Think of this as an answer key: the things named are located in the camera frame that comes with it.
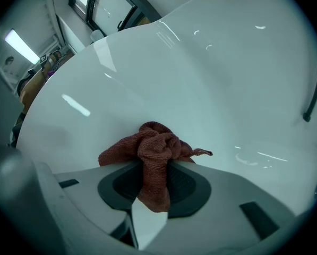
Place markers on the white bathtub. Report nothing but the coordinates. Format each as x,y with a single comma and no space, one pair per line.
174,76

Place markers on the purple cloth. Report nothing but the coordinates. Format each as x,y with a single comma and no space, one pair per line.
51,72

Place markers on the clear plastic cup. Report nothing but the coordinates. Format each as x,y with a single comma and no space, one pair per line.
95,35

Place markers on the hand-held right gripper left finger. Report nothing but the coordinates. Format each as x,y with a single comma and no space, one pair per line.
89,195

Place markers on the rectangular ceiling light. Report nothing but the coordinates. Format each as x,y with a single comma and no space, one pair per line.
21,45

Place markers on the reddish brown cloth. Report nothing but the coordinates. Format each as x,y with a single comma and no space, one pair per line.
153,153

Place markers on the black window frame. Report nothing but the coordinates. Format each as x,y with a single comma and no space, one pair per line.
91,4

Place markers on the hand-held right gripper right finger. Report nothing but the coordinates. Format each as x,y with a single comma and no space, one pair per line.
222,195

